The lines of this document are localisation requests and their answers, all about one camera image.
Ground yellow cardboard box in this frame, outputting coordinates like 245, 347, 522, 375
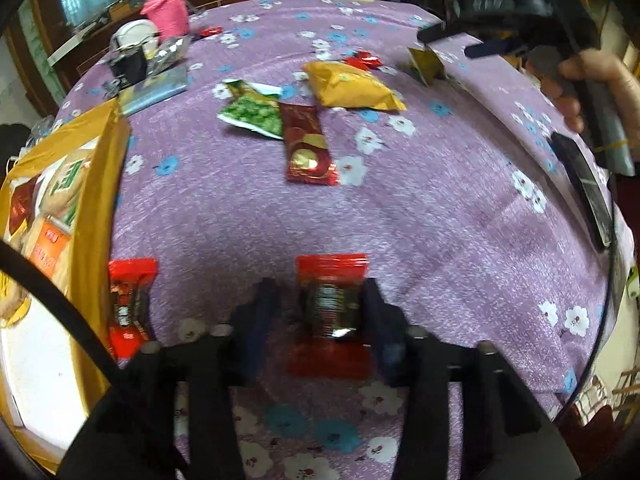
0, 97, 132, 476

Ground long dark red packet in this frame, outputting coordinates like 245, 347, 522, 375
278, 101, 340, 187

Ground white plate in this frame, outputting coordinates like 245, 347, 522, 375
111, 19, 160, 51

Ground black chair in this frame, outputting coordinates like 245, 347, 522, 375
0, 122, 36, 161

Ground olive snack packet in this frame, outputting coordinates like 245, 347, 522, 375
406, 46, 448, 86

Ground person's right hand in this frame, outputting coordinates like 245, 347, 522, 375
541, 49, 640, 133

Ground small red snack packet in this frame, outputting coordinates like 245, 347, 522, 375
345, 50, 383, 70

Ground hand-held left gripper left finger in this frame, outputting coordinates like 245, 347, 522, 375
57, 277, 283, 480

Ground white board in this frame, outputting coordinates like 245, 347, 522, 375
50, 25, 116, 66

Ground pink knitted bottle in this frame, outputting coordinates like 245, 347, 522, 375
141, 0, 191, 41

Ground blue book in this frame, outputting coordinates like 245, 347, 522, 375
119, 66, 188, 116

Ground yellow cheese cracker packet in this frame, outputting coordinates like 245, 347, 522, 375
303, 60, 407, 112

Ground black box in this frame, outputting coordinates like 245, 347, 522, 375
107, 50, 148, 86

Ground orange snack packet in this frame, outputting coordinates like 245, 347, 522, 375
25, 215, 76, 291

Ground green pea packet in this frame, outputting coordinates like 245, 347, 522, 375
216, 95, 286, 140

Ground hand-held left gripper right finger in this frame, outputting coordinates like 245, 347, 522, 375
362, 277, 583, 480

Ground crumpled clear plastic bag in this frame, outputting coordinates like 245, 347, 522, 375
147, 36, 193, 73

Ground green gold snack packet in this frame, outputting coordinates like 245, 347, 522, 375
222, 78, 283, 101

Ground red candy packet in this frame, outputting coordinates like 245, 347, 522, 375
107, 258, 159, 359
289, 254, 375, 380

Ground white plastic bag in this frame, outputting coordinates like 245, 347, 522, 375
30, 115, 61, 146

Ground black cable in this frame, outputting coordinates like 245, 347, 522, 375
0, 240, 126, 376

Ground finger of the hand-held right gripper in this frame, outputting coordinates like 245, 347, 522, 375
417, 10, 503, 45
465, 39, 531, 59

